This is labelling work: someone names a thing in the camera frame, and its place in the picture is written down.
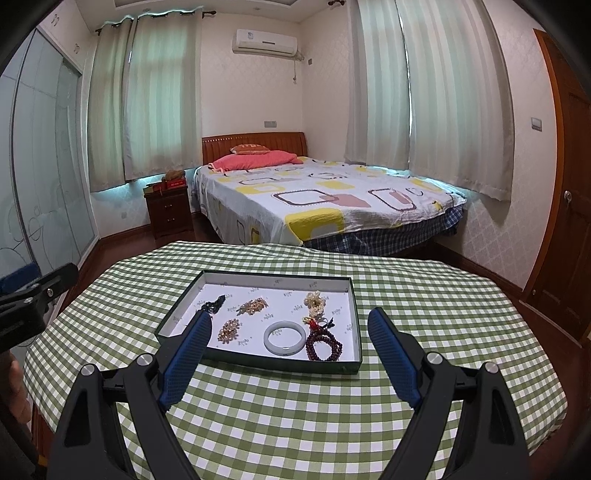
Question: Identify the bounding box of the wooden bed headboard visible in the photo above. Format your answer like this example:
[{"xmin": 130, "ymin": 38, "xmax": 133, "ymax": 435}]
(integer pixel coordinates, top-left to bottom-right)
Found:
[{"xmin": 202, "ymin": 131, "xmax": 308, "ymax": 164}]

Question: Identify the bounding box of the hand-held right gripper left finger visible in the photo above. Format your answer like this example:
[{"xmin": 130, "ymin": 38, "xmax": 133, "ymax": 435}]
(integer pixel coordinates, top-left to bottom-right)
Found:
[{"xmin": 46, "ymin": 313, "xmax": 213, "ymax": 480}]

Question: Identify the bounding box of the person's left hand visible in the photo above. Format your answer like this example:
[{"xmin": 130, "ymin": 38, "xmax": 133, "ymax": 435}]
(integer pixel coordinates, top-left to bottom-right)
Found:
[{"xmin": 0, "ymin": 357, "xmax": 33, "ymax": 421}]

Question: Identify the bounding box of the blue plaid bed skirt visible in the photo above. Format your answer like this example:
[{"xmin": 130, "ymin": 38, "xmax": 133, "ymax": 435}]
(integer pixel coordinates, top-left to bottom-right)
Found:
[{"xmin": 305, "ymin": 205, "xmax": 464, "ymax": 254}]

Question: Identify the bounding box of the wooden door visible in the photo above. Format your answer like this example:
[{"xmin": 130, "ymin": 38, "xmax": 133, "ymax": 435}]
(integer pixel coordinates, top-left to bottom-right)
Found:
[{"xmin": 519, "ymin": 28, "xmax": 591, "ymax": 347}]

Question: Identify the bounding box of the dark red bead bracelet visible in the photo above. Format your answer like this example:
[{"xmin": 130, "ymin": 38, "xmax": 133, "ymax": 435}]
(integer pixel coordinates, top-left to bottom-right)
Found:
[{"xmin": 305, "ymin": 330, "xmax": 343, "ymax": 363}]

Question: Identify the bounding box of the green checked tablecloth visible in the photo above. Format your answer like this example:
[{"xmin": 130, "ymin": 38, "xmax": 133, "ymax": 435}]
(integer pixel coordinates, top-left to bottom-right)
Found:
[{"xmin": 22, "ymin": 240, "xmax": 568, "ymax": 480}]

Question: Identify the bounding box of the dark curtain rod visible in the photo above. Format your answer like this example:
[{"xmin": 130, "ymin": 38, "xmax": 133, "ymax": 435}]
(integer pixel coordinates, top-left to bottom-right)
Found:
[{"xmin": 95, "ymin": 9, "xmax": 218, "ymax": 33}]

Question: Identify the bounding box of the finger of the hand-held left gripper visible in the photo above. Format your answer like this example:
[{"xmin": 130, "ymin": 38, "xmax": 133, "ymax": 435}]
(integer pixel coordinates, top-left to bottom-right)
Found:
[
  {"xmin": 0, "ymin": 262, "xmax": 79, "ymax": 309},
  {"xmin": 0, "ymin": 262, "xmax": 41, "ymax": 294}
]

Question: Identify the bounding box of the dark green cardboard tray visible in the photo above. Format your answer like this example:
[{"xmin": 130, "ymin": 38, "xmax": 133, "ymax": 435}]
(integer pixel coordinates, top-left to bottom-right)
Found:
[{"xmin": 154, "ymin": 270, "xmax": 362, "ymax": 374}]

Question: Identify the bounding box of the pearl flower brooch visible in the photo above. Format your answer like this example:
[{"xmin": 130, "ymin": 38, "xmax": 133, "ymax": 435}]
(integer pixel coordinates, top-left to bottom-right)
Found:
[{"xmin": 303, "ymin": 292, "xmax": 327, "ymax": 317}]

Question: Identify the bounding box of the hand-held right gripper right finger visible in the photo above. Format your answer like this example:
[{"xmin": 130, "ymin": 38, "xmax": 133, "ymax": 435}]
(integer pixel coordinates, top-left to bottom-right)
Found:
[{"xmin": 368, "ymin": 307, "xmax": 541, "ymax": 480}]

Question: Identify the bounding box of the pink pillow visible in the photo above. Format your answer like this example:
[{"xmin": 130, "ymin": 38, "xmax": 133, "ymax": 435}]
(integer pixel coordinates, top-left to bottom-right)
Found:
[{"xmin": 208, "ymin": 150, "xmax": 305, "ymax": 172}]

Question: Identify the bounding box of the dark wooden nightstand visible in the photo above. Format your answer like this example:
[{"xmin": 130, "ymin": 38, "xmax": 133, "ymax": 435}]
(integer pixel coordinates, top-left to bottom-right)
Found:
[{"xmin": 143, "ymin": 187, "xmax": 194, "ymax": 239}]

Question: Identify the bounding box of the white air conditioner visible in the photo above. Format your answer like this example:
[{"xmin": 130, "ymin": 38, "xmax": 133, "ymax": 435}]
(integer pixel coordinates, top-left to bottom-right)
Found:
[{"xmin": 232, "ymin": 28, "xmax": 304, "ymax": 60}]

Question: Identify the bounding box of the narrow white curtain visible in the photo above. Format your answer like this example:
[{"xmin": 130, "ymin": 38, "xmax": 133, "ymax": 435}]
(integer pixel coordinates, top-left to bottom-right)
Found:
[
  {"xmin": 344, "ymin": 0, "xmax": 411, "ymax": 166},
  {"xmin": 88, "ymin": 18, "xmax": 137, "ymax": 192}
]

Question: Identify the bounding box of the pearl cluster brooch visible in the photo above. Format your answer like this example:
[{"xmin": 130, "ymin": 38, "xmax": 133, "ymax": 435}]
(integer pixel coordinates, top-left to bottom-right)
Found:
[{"xmin": 217, "ymin": 319, "xmax": 243, "ymax": 344}]

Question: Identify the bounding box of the gold filigree brooch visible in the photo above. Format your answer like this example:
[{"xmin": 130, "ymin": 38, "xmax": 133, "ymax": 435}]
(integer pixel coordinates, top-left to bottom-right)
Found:
[{"xmin": 236, "ymin": 298, "xmax": 269, "ymax": 317}]

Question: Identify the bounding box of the wide white curtain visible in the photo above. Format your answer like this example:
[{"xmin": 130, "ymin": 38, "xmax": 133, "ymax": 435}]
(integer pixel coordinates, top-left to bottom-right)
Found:
[
  {"xmin": 396, "ymin": 0, "xmax": 515, "ymax": 201},
  {"xmin": 122, "ymin": 13, "xmax": 204, "ymax": 182}
]

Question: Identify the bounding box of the patterned bed sheet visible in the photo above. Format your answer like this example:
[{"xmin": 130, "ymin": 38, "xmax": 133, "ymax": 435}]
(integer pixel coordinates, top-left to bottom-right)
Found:
[{"xmin": 191, "ymin": 157, "xmax": 467, "ymax": 245}]

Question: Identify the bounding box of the pale jade bangle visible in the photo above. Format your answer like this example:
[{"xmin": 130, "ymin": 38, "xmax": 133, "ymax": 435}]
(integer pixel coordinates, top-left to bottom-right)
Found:
[{"xmin": 263, "ymin": 322, "xmax": 306, "ymax": 355}]

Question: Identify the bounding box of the frosted glass sliding wardrobe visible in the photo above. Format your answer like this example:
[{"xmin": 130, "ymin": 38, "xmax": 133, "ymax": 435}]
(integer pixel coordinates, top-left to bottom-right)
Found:
[{"xmin": 0, "ymin": 25, "xmax": 100, "ymax": 296}]

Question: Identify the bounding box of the black cord pendant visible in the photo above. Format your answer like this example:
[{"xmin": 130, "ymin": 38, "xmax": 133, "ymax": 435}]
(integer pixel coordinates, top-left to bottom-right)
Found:
[{"xmin": 196, "ymin": 295, "xmax": 228, "ymax": 319}]

